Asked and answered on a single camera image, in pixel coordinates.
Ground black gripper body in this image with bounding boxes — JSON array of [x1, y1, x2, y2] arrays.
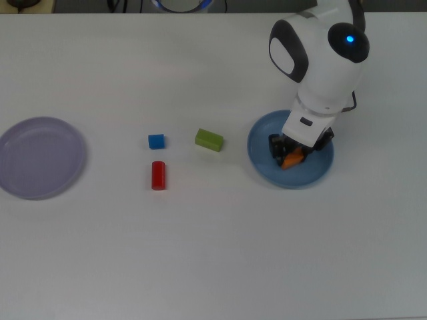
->
[[284, 137, 314, 154]]

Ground orange block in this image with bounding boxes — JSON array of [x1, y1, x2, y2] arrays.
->
[[281, 148, 306, 170]]

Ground green block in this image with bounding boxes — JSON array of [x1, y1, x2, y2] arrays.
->
[[194, 128, 224, 153]]

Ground blue block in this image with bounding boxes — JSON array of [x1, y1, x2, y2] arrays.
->
[[147, 133, 167, 150]]

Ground red cylinder block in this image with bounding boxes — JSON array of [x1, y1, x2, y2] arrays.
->
[[151, 161, 167, 191]]

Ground blue plate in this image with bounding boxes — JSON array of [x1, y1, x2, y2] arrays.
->
[[247, 109, 335, 190]]

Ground purple plate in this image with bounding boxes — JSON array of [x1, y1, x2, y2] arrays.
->
[[0, 116, 88, 201]]

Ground dark round object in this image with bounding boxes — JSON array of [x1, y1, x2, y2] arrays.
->
[[7, 0, 41, 11]]

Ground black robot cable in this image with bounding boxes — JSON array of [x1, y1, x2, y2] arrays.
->
[[340, 0, 367, 114]]

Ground robot base with blue ring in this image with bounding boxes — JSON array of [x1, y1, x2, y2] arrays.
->
[[150, 0, 214, 14]]

